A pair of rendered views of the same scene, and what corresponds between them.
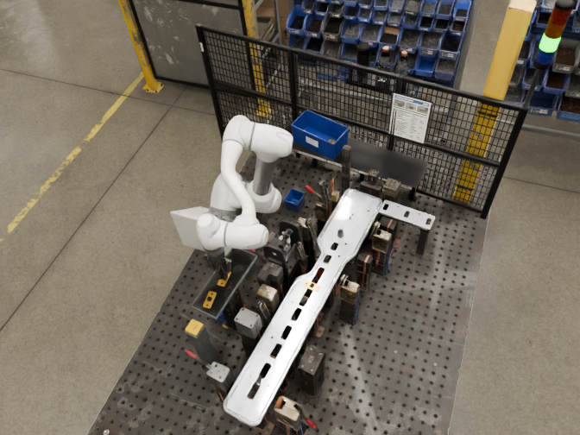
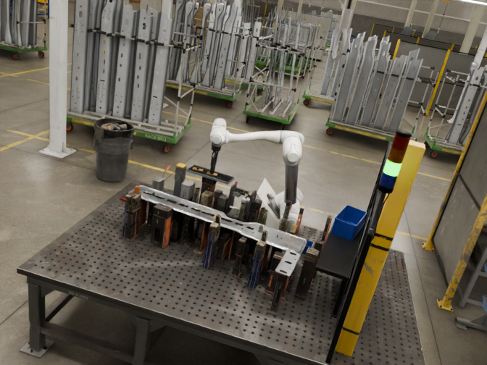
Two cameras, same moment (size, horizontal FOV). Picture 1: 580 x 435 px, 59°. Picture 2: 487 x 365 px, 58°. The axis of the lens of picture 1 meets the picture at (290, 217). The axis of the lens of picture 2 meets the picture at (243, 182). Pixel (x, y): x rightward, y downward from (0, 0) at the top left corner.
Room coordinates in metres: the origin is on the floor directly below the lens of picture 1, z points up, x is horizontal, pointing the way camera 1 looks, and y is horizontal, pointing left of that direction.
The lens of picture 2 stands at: (0.62, -2.85, 2.52)
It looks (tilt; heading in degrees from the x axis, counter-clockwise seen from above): 23 degrees down; 74
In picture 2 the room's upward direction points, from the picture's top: 11 degrees clockwise
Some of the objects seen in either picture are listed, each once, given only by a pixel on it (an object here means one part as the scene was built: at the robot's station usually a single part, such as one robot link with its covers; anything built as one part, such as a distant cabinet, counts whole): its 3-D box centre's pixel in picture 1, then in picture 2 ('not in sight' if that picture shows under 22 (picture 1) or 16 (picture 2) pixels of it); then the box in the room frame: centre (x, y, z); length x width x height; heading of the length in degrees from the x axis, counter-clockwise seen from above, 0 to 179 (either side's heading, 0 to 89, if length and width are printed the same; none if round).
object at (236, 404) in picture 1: (312, 290); (214, 216); (1.26, -0.07, 1.00); 1.38 x 0.22 x 0.02; 148
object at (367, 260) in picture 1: (363, 273); (239, 258); (1.42, -0.36, 0.84); 0.11 x 0.08 x 0.29; 58
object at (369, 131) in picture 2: not in sight; (379, 101); (5.72, 5.66, 0.88); 1.91 x 1.00 x 1.76; 151
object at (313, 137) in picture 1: (319, 134); (348, 222); (2.25, -0.23, 1.10); 0.30 x 0.17 x 0.13; 48
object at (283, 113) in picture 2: not in sight; (278, 80); (3.69, 6.51, 0.88); 1.91 x 1.00 x 1.76; 65
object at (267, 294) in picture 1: (270, 311); (204, 214); (1.23, 0.14, 0.89); 0.13 x 0.11 x 0.38; 58
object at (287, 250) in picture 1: (286, 261); (238, 216); (1.47, 0.05, 0.94); 0.18 x 0.13 x 0.49; 148
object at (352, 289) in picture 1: (349, 302); (211, 245); (1.24, -0.25, 0.87); 0.12 x 0.09 x 0.35; 58
